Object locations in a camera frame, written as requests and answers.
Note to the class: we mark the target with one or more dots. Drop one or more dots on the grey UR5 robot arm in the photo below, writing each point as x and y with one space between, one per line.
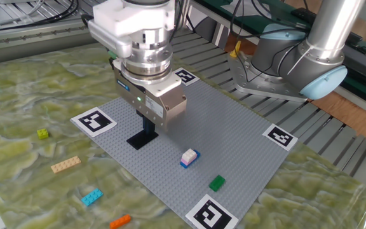
326 31

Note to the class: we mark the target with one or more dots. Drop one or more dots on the cyan Lego plate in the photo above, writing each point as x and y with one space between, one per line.
92 197

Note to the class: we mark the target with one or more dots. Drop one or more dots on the orange Lego brick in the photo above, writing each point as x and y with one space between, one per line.
120 221

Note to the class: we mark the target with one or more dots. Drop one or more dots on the green marble slab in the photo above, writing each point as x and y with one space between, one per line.
313 197

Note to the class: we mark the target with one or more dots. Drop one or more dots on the large spiral fiducial marker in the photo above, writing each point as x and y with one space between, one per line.
211 213

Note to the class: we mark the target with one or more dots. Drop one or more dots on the blue Lego brick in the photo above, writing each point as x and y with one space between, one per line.
196 156

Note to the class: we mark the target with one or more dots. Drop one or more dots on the grey aluminium side rail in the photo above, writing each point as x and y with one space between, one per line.
27 44

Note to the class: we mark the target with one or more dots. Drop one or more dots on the tan Lego plate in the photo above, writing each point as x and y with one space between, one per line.
65 164

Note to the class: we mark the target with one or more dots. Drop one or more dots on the white Lego brick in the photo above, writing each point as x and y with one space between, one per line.
189 155

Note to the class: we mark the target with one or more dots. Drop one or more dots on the small fiducial marker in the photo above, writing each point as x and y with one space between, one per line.
280 136
187 76

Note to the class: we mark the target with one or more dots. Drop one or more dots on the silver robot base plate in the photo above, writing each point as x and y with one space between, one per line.
253 86

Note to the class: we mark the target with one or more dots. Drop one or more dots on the lime green Lego brick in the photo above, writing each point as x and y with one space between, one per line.
43 134

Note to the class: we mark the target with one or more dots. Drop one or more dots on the dark green Lego brick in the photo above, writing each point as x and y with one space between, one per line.
217 183

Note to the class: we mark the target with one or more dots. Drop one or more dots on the clear plastic bag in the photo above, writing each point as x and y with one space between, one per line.
248 9

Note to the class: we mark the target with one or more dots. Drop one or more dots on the grey Lego baseplate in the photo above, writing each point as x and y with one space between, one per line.
227 127

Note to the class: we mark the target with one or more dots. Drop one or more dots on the black Lego plate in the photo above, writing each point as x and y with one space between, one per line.
140 141

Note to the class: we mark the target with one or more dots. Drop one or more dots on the white zip tie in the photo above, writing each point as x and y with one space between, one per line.
297 62

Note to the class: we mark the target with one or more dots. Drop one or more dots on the pink Lego plate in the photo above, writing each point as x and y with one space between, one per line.
186 162

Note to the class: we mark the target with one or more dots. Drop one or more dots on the yellow plastic clip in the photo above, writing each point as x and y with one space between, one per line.
235 49

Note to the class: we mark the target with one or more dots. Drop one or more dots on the silver Schunk gripper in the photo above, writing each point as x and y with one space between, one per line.
173 109

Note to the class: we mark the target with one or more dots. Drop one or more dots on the large blocky fiducial marker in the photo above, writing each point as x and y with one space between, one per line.
93 121

